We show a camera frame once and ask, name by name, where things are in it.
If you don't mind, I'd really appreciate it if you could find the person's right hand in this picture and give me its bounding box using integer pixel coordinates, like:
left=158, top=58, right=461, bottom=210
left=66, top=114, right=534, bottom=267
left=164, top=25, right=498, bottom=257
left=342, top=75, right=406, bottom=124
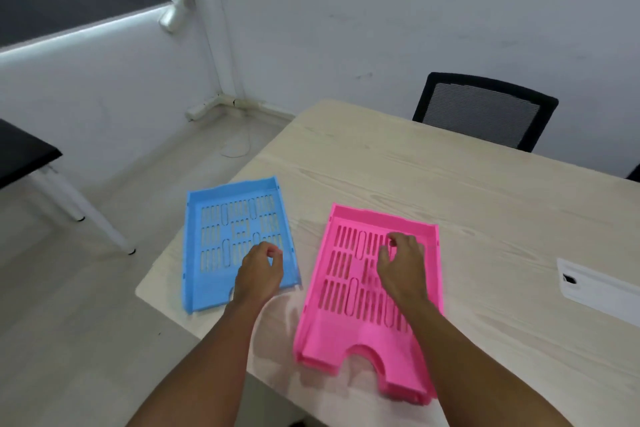
left=376, top=233, right=431, bottom=306

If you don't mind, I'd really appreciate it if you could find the person's left hand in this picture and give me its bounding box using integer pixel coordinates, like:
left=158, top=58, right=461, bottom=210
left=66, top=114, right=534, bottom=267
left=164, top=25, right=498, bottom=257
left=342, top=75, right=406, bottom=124
left=231, top=242, right=285, bottom=305

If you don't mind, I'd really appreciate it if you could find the person's left forearm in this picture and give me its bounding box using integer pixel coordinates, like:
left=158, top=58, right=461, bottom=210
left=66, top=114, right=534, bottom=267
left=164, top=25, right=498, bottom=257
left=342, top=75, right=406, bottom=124
left=127, top=294, right=276, bottom=427

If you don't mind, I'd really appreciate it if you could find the person's right forearm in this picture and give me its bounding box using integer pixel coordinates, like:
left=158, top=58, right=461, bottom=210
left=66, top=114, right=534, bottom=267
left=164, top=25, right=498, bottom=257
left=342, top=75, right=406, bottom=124
left=395, top=298, right=574, bottom=427

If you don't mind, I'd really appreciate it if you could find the blue plastic paper tray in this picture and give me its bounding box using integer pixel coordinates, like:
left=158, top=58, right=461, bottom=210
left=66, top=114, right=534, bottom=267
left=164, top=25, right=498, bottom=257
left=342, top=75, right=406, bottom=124
left=183, top=176, right=302, bottom=315

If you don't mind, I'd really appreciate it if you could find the pink plastic paper tray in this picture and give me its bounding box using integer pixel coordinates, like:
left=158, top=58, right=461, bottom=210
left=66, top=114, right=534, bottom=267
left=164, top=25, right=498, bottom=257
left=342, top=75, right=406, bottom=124
left=293, top=203, right=445, bottom=406

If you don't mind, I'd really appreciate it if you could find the black mesh office chair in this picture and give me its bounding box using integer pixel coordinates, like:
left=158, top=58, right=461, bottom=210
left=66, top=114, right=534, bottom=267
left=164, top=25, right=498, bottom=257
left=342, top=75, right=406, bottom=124
left=412, top=72, right=559, bottom=153

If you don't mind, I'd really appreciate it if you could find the white flat plastic box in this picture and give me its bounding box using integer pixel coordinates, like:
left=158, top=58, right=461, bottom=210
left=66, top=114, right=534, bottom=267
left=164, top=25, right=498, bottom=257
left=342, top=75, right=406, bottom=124
left=556, top=258, right=640, bottom=328

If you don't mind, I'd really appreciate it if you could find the black table with white legs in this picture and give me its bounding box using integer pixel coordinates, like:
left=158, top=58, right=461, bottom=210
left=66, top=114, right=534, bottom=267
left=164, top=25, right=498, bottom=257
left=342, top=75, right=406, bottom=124
left=0, top=119, right=137, bottom=256

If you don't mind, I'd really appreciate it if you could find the thin white cable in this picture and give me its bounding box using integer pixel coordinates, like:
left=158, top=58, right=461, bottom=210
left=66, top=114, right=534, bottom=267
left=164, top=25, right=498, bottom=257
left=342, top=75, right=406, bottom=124
left=220, top=130, right=252, bottom=159

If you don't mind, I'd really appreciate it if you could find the white wall cable conduit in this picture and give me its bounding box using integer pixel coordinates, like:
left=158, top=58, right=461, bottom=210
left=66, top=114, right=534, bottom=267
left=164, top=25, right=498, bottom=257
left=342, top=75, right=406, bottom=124
left=186, top=0, right=264, bottom=122

